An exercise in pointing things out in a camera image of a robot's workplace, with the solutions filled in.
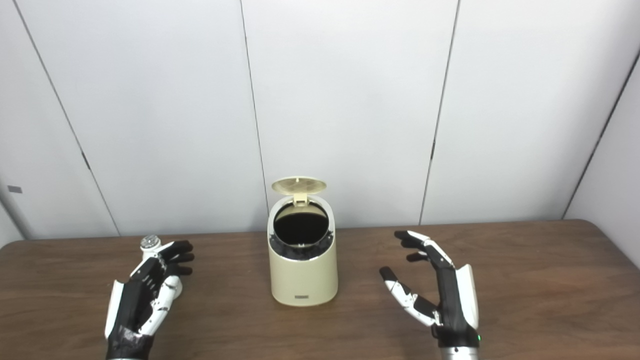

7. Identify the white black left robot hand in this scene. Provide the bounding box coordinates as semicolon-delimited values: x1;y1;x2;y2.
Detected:
104;240;195;346

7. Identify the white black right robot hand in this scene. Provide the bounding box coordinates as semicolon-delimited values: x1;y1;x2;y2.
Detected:
378;230;481;348

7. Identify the small white plastic bottle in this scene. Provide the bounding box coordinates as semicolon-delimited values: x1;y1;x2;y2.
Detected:
140;235;162;262

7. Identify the cream-colored desktop bin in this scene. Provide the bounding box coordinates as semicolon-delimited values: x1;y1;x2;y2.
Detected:
267;195;338;307

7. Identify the round cream bin lid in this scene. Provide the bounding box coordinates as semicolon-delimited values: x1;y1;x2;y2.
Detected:
271;176;328;207

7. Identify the black bin liner bag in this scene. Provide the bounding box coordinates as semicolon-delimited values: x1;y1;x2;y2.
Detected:
270;232;335;261

